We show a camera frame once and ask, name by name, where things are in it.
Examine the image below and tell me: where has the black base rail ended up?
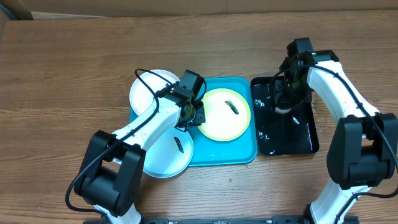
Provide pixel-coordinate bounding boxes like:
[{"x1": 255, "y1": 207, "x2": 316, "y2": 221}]
[{"x1": 83, "y1": 215, "x2": 360, "y2": 224}]

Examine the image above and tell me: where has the black rectangular tray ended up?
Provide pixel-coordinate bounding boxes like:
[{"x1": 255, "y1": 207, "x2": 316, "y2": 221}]
[{"x1": 251, "y1": 77, "x2": 320, "y2": 156}]

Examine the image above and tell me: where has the light blue plate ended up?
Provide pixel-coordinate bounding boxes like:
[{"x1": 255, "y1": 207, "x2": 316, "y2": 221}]
[{"x1": 143, "y1": 129, "x2": 193, "y2": 179}]

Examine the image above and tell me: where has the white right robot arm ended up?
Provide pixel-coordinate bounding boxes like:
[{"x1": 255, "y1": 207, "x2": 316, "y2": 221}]
[{"x1": 271, "y1": 50, "x2": 397, "y2": 223}]

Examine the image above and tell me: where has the yellow plate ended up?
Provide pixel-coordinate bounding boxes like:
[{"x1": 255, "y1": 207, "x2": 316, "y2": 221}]
[{"x1": 198, "y1": 88, "x2": 251, "y2": 142}]

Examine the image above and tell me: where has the green white sponge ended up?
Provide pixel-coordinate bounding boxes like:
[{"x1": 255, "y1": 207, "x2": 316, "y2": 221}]
[{"x1": 275, "y1": 107, "x2": 292, "y2": 114}]

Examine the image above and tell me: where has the teal plastic tray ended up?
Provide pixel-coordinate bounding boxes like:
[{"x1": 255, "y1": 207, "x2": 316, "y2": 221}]
[{"x1": 129, "y1": 77, "x2": 259, "y2": 167}]

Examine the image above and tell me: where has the white plate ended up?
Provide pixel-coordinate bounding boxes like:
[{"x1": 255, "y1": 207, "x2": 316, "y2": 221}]
[{"x1": 129, "y1": 69, "x2": 180, "y2": 116}]

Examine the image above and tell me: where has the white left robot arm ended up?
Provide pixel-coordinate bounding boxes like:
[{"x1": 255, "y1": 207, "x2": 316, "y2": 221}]
[{"x1": 65, "y1": 93, "x2": 205, "y2": 223}]

